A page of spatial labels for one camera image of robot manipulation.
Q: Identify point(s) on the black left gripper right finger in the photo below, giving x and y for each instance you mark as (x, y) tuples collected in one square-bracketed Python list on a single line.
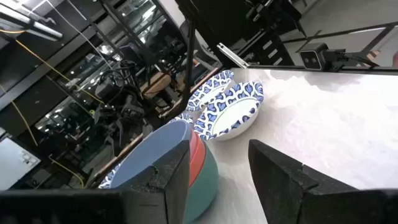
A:
[(280, 186)]

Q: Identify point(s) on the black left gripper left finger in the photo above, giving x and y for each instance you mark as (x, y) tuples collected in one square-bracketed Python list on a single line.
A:
[(168, 186)]

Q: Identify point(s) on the teal plastic bowl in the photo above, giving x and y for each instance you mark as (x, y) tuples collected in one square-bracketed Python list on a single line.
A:
[(203, 193)]

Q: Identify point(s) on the blue plastic bowl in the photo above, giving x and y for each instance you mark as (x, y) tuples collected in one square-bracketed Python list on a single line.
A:
[(146, 155)]

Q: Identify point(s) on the orange plastic bowl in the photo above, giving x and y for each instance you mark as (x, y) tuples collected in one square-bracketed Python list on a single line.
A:
[(200, 161)]

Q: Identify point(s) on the blue patterned paper bowl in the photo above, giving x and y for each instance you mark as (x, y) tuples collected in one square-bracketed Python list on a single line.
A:
[(230, 115), (186, 118), (202, 90)]

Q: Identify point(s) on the black drawer cabinet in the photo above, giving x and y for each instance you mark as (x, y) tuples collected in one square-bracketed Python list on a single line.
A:
[(273, 49)]

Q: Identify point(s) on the light grey flat panel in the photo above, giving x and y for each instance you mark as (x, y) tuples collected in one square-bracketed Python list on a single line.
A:
[(15, 165)]

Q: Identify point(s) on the black table camera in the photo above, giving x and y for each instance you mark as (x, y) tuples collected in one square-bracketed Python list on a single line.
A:
[(312, 57)]

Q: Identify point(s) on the silver metal bracket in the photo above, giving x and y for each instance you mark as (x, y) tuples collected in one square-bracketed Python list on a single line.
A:
[(231, 54)]

